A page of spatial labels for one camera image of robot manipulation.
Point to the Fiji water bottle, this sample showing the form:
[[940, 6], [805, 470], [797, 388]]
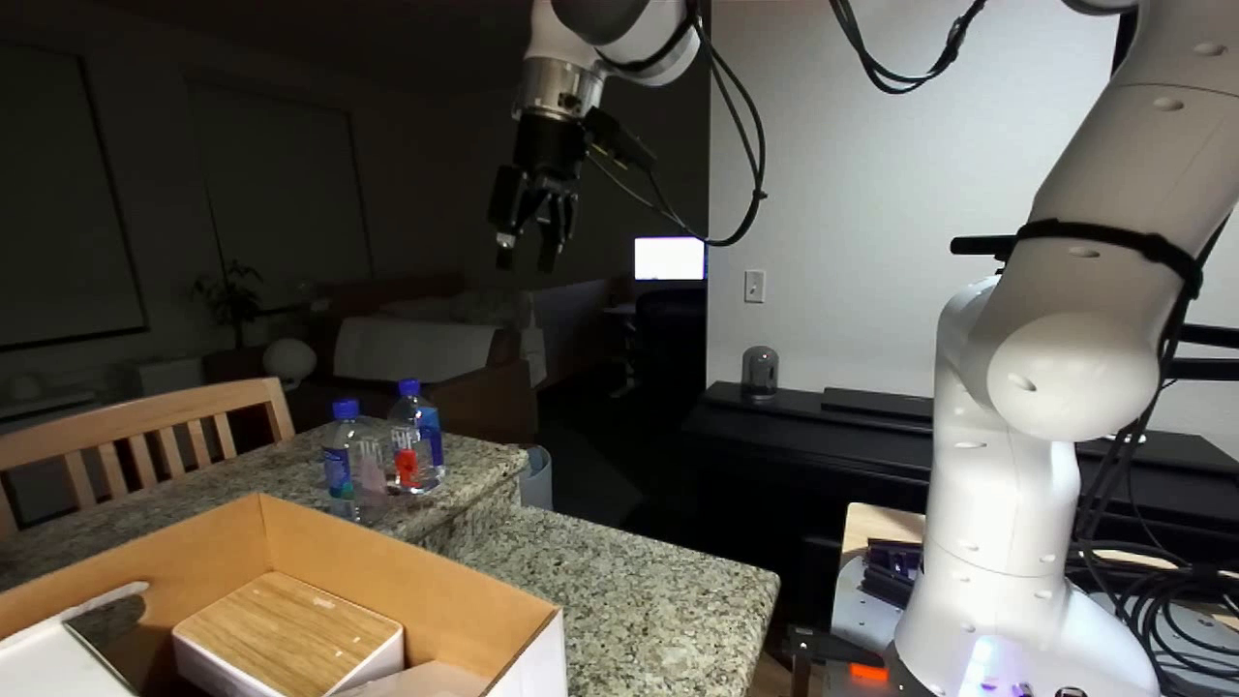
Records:
[[343, 458], [419, 439]]

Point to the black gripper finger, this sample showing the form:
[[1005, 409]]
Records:
[[509, 217], [558, 230]]

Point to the dark potted plant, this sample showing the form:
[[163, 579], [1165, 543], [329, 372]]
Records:
[[233, 299]]

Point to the white flat panel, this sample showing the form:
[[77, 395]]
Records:
[[45, 660]]

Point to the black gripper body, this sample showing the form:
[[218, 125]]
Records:
[[556, 148]]

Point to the beige packing paper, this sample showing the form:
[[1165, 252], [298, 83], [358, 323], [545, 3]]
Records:
[[419, 679]]

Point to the black purple device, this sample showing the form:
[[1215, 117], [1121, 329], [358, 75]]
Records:
[[894, 569]]

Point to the black flat device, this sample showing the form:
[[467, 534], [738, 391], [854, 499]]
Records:
[[878, 404]]

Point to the grey trash bin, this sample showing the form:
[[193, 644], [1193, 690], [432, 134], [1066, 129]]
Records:
[[535, 479]]

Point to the wood topped white box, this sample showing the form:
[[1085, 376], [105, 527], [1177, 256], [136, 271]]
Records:
[[285, 631]]

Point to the black low cabinet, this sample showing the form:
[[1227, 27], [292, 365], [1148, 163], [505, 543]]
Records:
[[801, 449]]

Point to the brown cardboard box white flaps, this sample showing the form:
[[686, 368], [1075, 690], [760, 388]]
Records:
[[429, 352]]

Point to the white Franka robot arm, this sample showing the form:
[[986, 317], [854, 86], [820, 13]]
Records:
[[1032, 518]]

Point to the wooden slatted chair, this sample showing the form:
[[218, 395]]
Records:
[[130, 421]]

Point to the grey cylinder speaker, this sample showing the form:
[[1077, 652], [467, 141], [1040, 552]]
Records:
[[760, 368]]

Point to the white round object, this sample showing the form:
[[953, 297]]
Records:
[[292, 361]]

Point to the lit computer monitor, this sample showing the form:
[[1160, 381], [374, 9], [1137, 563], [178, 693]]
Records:
[[667, 256]]

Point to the white wall outlet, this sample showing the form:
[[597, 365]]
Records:
[[754, 285]]

